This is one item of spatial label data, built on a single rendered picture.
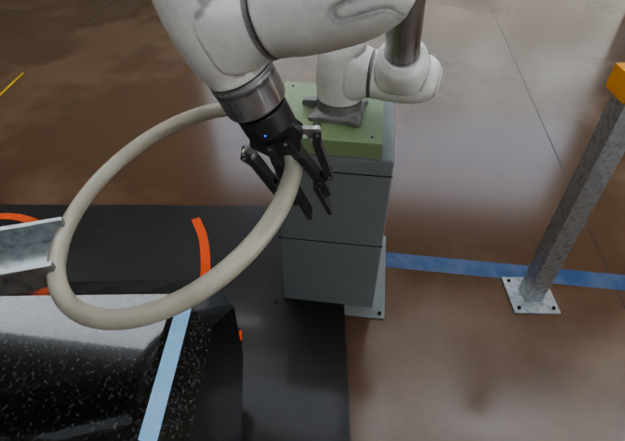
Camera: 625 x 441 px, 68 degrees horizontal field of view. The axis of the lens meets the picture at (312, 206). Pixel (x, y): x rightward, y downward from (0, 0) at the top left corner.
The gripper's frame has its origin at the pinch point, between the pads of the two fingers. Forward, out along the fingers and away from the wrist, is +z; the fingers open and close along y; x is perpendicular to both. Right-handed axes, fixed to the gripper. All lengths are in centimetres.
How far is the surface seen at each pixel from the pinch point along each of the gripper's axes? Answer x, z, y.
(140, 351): 11, 19, 47
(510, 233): -98, 156, -47
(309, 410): -6, 109, 45
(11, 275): 12, -13, 48
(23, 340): 8, 10, 70
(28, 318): 3, 10, 72
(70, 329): 6, 13, 62
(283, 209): 9.2, -8.4, 1.2
